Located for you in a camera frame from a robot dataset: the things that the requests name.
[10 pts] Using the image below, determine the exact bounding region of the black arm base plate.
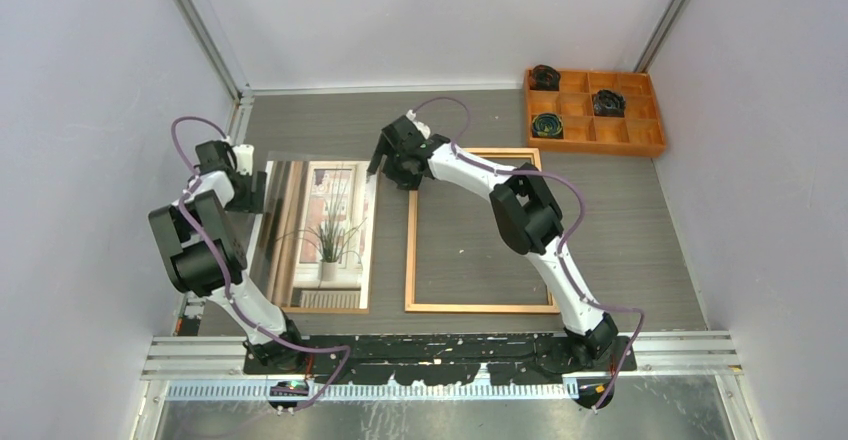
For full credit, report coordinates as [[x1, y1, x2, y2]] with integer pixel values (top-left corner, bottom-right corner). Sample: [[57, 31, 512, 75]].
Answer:
[[242, 333, 637, 386]]

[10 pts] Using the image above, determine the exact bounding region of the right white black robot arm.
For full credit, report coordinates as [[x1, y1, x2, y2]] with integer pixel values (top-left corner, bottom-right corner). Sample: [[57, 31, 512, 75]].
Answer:
[[368, 116, 618, 371]]

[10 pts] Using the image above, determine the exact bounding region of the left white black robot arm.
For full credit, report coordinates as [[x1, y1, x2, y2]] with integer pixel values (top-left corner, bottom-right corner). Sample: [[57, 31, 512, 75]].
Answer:
[[148, 140, 307, 374]]

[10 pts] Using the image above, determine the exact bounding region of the black coiled cable top-left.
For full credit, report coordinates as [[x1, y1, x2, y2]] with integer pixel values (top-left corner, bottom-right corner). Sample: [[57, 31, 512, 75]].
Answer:
[[529, 64, 562, 92]]

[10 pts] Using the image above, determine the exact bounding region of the black blue coiled cable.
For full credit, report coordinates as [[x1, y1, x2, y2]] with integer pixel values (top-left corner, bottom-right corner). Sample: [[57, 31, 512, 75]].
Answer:
[[531, 112, 564, 139]]

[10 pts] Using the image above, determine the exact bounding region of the black coiled cable middle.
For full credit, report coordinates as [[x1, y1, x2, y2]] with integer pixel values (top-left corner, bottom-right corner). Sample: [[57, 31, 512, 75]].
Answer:
[[592, 89, 627, 118]]

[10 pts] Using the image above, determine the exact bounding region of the aluminium rail front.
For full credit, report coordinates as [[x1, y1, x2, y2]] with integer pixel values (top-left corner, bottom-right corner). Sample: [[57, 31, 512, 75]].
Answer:
[[141, 330, 744, 380]]

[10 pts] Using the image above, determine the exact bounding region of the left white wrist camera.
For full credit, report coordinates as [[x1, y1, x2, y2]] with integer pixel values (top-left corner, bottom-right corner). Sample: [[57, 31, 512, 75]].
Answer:
[[224, 136, 255, 175]]

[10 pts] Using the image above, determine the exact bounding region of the orange wooden picture frame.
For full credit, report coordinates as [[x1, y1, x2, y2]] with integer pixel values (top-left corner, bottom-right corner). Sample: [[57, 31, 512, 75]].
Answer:
[[404, 147, 560, 315]]

